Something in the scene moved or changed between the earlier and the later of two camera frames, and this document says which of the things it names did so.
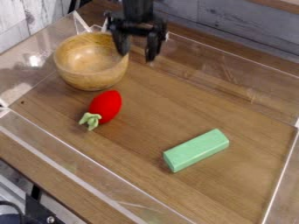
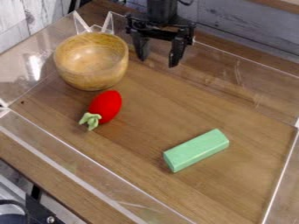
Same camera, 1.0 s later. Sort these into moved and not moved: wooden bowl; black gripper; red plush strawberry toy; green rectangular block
Moved: black gripper
Not moved: red plush strawberry toy; wooden bowl; green rectangular block
